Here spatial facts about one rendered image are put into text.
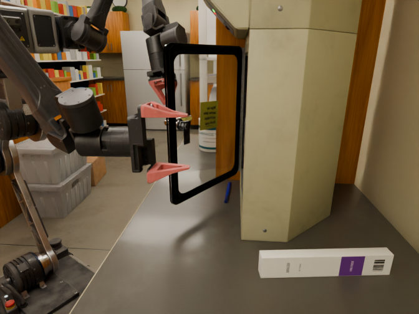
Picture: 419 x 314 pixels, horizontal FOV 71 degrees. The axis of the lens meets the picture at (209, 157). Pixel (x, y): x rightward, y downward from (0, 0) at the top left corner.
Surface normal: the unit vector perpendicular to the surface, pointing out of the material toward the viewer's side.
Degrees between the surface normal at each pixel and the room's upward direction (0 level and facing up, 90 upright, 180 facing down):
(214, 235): 0
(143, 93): 90
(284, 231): 90
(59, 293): 0
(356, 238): 0
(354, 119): 90
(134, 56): 90
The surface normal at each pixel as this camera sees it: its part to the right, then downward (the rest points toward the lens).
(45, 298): 0.00, -0.95
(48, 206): -0.07, 0.41
